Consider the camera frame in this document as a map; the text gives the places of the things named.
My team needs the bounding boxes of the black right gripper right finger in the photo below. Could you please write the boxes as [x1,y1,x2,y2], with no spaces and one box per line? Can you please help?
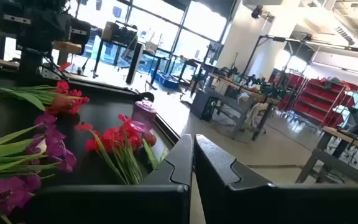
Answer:
[194,133,358,224]

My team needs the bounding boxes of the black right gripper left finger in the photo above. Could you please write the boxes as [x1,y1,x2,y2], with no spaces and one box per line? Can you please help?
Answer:
[26,133,195,224]

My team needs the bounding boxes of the red flower bunch grassy leaves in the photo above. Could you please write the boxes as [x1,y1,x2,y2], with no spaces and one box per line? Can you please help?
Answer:
[75,114,144,185]

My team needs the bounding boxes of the maroon tulip green stem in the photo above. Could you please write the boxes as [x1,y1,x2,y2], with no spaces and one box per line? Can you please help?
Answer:
[140,131,170,170]

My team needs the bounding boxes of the purple flower bunch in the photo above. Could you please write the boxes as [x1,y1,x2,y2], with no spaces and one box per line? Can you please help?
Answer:
[0,175,42,224]
[0,112,78,187]

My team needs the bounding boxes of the red flower bunch long stems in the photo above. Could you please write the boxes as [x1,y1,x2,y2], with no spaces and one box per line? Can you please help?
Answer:
[0,80,90,115]

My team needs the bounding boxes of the pink glass vase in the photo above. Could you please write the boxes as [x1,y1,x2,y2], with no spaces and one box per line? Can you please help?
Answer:
[130,98,158,135]

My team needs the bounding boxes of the wooden desk black legs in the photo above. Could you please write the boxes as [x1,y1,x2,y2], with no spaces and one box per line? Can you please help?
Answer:
[295,126,358,184]

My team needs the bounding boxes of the white tulip green stem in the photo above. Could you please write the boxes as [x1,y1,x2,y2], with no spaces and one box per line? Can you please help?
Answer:
[35,139,48,154]

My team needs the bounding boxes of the red shelving rack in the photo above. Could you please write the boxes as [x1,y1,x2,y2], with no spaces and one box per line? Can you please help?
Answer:
[277,72,358,129]

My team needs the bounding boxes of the wooden workbench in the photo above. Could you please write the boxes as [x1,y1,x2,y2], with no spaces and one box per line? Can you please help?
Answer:
[203,72,282,142]

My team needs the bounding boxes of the black computer tower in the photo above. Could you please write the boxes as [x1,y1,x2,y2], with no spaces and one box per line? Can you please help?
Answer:
[190,88,219,123]

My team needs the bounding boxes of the blue plastic bin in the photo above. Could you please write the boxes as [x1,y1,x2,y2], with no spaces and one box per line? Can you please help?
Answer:
[150,68,180,90]

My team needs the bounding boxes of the black computer monitor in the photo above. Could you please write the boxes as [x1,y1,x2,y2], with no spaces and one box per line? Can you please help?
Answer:
[125,42,145,85]

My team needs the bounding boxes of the black plastic crate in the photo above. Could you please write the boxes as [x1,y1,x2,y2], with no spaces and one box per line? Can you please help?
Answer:
[114,22,139,47]

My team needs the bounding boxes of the cardboard box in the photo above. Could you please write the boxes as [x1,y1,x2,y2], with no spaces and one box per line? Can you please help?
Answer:
[101,21,121,42]

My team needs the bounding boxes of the black ceiling spotlight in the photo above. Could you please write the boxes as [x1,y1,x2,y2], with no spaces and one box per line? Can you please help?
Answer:
[250,4,264,19]

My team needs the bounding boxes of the black overhead rig frame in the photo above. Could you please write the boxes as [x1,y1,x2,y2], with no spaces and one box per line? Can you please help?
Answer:
[241,34,358,82]

